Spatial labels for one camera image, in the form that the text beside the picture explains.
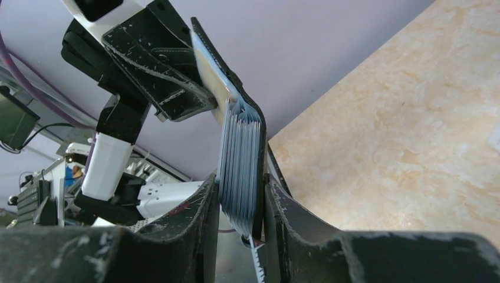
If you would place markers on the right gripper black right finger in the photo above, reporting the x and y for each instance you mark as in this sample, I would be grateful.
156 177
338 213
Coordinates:
300 247

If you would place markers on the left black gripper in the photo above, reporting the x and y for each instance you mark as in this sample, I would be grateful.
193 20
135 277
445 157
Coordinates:
149 54

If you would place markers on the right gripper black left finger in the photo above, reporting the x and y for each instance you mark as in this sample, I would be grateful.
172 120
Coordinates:
178 247

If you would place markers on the gold credit card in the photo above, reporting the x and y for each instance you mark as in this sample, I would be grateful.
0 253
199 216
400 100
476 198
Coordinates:
213 78

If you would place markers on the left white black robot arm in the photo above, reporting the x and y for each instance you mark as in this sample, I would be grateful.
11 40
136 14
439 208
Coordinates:
107 191

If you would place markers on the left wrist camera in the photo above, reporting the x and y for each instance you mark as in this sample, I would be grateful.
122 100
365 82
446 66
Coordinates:
99 17

